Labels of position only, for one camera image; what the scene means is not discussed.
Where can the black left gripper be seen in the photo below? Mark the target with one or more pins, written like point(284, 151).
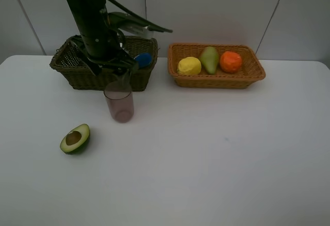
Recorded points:
point(109, 57)

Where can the translucent pink cup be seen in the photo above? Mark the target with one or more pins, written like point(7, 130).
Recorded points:
point(119, 98)

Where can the white bottle blue cap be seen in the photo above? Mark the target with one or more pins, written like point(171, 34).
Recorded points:
point(143, 60)

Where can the yellow lemon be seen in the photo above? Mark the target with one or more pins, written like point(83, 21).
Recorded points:
point(189, 66)

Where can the halved avocado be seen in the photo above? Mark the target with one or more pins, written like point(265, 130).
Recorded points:
point(76, 140)

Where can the green red pear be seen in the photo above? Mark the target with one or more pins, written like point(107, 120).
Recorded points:
point(209, 58)

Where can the orange fruit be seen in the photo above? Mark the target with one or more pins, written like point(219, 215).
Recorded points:
point(230, 62)

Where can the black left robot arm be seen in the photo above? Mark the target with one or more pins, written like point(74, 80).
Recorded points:
point(91, 18)

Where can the dark brown wicker basket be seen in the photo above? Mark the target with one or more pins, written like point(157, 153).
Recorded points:
point(67, 61)

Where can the orange wicker basket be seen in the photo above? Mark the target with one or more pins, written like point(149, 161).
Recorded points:
point(250, 72)

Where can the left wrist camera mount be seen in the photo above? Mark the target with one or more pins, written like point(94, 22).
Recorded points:
point(134, 26)

